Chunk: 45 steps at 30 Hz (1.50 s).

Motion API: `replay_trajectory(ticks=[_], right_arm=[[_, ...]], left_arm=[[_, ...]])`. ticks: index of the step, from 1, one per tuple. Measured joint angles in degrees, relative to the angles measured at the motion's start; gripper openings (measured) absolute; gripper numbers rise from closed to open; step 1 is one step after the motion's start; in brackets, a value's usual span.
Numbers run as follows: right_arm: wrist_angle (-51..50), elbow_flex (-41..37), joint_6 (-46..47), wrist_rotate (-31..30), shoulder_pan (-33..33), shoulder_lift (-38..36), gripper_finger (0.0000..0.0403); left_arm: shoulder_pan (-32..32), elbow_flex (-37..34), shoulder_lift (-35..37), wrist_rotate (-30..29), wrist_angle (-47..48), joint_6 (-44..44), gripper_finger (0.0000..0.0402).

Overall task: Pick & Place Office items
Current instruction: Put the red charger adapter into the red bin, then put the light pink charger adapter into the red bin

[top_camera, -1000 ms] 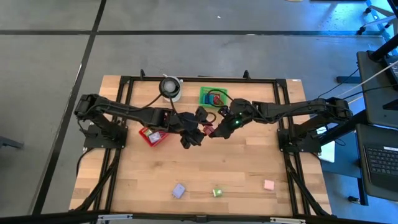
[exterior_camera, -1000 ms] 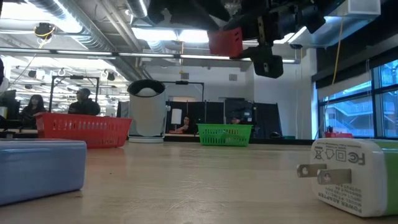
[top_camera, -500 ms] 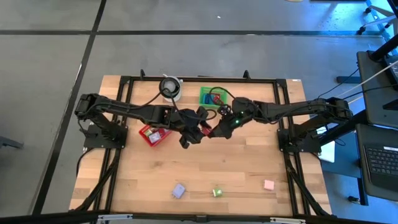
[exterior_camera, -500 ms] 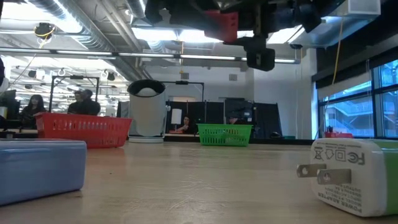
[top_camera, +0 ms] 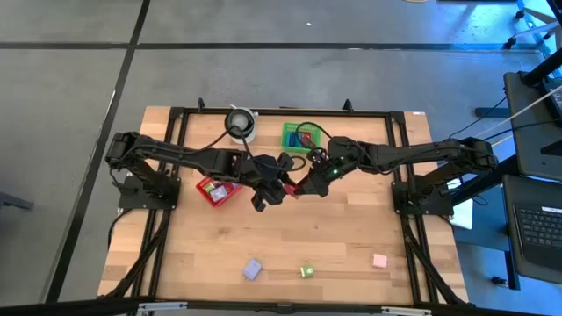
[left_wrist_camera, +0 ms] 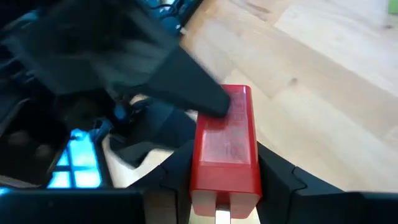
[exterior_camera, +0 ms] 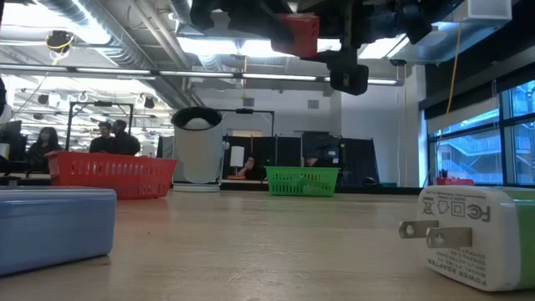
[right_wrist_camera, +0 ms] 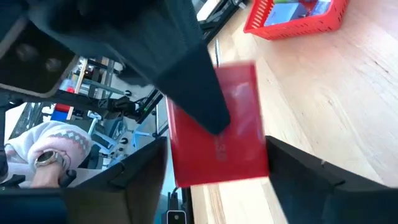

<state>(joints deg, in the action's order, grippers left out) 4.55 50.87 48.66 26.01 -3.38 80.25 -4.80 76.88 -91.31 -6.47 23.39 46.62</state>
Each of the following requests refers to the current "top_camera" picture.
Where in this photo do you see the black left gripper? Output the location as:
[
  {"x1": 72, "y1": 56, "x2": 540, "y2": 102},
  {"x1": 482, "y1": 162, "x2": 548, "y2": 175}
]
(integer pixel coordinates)
[{"x1": 239, "y1": 151, "x2": 296, "y2": 213}]

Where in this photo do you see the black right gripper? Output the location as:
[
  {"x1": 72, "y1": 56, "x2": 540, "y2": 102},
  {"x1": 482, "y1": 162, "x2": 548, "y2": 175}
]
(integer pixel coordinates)
[{"x1": 294, "y1": 136, "x2": 368, "y2": 198}]

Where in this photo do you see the large lavender wall charger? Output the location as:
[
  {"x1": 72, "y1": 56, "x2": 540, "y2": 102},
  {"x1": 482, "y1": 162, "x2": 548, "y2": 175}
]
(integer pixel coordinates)
[{"x1": 241, "y1": 258, "x2": 263, "y2": 281}]

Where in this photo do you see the green plastic basket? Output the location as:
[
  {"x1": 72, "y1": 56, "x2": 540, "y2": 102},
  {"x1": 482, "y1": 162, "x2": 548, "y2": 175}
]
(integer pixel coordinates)
[{"x1": 280, "y1": 121, "x2": 322, "y2": 154}]

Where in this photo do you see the red plastic basket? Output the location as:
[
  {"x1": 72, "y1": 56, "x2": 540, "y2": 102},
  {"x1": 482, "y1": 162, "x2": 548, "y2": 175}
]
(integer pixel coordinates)
[{"x1": 195, "y1": 176, "x2": 243, "y2": 208}]

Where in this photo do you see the black overhead rig bar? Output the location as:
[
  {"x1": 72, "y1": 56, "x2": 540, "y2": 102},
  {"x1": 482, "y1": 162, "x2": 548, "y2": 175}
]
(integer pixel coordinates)
[{"x1": 0, "y1": 297, "x2": 562, "y2": 316}]

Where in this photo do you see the white paper sheet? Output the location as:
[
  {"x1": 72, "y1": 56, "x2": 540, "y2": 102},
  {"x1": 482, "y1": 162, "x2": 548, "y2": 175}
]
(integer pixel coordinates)
[{"x1": 440, "y1": 174, "x2": 474, "y2": 231}]

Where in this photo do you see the black diagonal support beam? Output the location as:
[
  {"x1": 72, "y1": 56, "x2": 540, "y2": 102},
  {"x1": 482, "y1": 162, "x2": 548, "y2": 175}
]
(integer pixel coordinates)
[
  {"x1": 520, "y1": 47, "x2": 562, "y2": 88},
  {"x1": 450, "y1": 154, "x2": 522, "y2": 206}
]

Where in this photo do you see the black side desk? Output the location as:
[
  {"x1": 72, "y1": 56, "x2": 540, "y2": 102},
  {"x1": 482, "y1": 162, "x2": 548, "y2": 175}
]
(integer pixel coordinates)
[{"x1": 503, "y1": 69, "x2": 562, "y2": 182}]

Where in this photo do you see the black laptop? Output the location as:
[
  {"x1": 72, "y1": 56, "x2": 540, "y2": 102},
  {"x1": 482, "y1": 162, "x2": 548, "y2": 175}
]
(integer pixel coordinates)
[{"x1": 502, "y1": 174, "x2": 562, "y2": 285}]

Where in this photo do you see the dark grey furniture leg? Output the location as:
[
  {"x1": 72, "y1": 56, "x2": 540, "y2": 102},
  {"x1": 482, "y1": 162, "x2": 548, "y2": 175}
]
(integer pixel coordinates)
[{"x1": 0, "y1": 191, "x2": 35, "y2": 212}]

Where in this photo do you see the black looped cable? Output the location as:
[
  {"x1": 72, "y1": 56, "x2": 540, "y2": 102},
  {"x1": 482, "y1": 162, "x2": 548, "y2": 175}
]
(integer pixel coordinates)
[
  {"x1": 204, "y1": 125, "x2": 308, "y2": 173},
  {"x1": 294, "y1": 121, "x2": 335, "y2": 153}
]

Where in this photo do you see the black aluminium table frame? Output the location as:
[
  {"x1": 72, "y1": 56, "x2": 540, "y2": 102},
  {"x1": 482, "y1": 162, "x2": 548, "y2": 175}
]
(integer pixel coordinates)
[{"x1": 98, "y1": 98, "x2": 469, "y2": 308}]

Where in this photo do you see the silver metal bracket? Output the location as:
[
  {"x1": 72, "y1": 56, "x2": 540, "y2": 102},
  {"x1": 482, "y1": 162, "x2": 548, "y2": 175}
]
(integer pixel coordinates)
[
  {"x1": 380, "y1": 305, "x2": 432, "y2": 316},
  {"x1": 137, "y1": 301, "x2": 189, "y2": 313}
]

